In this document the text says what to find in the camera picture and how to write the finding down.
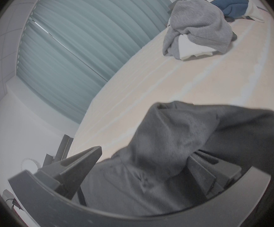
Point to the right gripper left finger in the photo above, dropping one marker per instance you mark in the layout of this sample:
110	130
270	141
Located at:
73	171

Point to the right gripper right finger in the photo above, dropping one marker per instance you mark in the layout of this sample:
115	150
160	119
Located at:
212	174

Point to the black T-shirt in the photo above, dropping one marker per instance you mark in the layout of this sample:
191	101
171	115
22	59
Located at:
170	138

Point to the bed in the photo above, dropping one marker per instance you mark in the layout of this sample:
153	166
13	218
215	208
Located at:
198	74

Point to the pile of clothes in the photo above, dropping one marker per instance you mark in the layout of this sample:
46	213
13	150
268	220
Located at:
198	22

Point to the black chest of drawers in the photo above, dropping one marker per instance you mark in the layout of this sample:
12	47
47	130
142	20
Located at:
65	148

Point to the blue-green curtain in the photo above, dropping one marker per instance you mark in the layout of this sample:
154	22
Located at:
92	20
56	79

